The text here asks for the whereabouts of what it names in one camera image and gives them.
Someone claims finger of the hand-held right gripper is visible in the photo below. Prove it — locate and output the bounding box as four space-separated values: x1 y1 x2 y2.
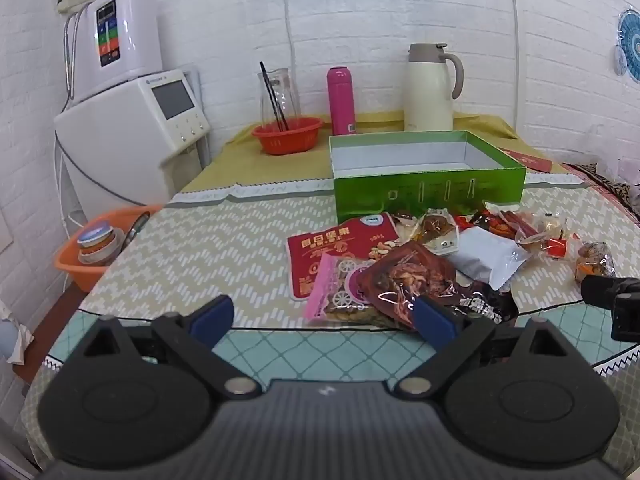
581 274 640 306

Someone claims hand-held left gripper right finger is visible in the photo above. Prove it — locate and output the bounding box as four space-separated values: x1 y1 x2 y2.
395 296 567 396

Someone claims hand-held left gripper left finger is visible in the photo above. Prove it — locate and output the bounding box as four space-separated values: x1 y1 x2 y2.
80 295 262 397

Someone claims black snack packet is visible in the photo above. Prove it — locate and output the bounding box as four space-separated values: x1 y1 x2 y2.
442 280 519 330

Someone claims dark red clear snack packet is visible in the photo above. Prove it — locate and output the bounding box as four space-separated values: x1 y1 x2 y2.
356 240 458 333

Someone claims white snack packet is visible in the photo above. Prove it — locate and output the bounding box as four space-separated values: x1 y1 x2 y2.
444 227 534 292

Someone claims clear yellow snack packet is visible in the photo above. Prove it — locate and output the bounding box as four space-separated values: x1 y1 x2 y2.
529 211 567 239

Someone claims brown braised snack white label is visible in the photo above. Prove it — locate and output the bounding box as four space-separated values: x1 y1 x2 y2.
417 210 461 257

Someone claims red sausage packet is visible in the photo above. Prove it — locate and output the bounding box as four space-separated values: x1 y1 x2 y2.
499 209 549 255

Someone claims pink lotus root snack packet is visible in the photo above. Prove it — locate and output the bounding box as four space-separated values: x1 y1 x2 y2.
305 252 398 330

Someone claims green cardboard box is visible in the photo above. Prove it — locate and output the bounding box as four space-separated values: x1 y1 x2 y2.
328 130 527 224

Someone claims red nut packet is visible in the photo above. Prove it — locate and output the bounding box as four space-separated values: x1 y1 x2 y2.
286 212 402 302

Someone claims clear peanut packet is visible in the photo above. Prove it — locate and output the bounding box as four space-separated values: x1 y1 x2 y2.
574 241 617 282

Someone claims small red snack packet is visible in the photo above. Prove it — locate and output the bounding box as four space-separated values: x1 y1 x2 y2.
545 235 582 262

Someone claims beige chevron tablecloth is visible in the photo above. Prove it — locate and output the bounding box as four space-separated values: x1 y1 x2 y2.
20 174 640 480

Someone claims teal diamond-pattern tablecloth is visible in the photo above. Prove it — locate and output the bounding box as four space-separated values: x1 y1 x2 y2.
44 300 640 378

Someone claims leopard print cloth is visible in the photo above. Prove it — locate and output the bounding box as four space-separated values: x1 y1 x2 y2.
559 161 640 222

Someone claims jar with blue orange lid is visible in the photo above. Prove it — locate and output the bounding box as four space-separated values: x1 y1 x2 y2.
76 221 115 257

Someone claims orange plastic basin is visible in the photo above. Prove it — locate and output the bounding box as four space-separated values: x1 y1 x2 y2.
53 203 165 294

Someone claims red envelope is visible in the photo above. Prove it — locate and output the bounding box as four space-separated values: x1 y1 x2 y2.
499 148 554 174

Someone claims yellow tablecloth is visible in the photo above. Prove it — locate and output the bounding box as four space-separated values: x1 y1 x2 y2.
177 109 522 197

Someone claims white water dispenser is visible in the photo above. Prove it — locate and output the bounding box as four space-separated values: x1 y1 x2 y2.
54 67 212 222

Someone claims crumpled white tissue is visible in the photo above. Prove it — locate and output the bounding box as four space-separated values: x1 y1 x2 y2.
0 301 37 367

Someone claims red plastic basket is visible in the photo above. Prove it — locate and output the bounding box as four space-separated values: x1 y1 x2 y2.
251 116 325 156

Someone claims black chopstick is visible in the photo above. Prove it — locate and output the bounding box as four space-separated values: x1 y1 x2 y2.
259 61 288 132
268 79 285 130

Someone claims cream thermos jug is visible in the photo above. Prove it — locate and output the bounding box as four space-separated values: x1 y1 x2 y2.
403 43 465 133

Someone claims glass carafe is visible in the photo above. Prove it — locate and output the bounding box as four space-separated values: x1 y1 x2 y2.
257 67 302 130

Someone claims pink insulated bottle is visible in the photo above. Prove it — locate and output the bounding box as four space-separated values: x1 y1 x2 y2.
327 66 358 136

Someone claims white water purifier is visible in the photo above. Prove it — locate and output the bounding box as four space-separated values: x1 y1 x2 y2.
71 0 164 107

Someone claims large blue round wall decoration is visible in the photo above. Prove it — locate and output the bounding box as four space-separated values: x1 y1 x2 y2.
617 7 640 70

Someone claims white wall pipe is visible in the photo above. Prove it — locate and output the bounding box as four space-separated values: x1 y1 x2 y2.
506 0 522 132

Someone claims white wall cable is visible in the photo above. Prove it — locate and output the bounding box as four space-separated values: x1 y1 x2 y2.
279 0 297 70

